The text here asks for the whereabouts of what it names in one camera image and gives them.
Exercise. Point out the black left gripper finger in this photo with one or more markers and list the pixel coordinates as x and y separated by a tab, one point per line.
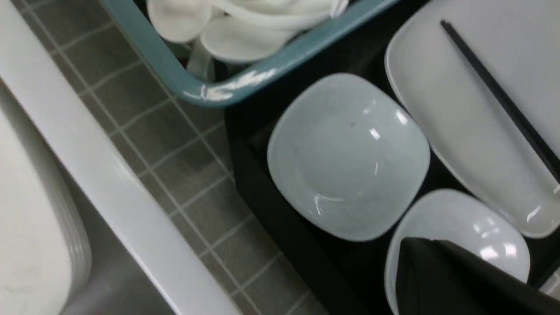
442	278

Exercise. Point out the small white bowl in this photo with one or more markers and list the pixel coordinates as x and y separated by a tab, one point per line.
347	158
450	215

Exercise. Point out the large white square plate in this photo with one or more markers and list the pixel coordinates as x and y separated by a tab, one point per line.
518	41

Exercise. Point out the black chopstick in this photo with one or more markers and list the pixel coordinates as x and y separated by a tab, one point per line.
531	135

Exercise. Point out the teal plastic bin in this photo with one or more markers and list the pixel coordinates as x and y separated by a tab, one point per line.
151	48

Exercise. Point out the grey checked tablecloth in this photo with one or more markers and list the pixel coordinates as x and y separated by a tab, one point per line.
179	152

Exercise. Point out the large white plastic bin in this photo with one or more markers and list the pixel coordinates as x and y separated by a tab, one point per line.
101	172

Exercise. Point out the pile of white spoons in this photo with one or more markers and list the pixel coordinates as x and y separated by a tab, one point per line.
239	31

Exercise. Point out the stack of white square plates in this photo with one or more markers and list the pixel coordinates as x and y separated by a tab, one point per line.
45	254

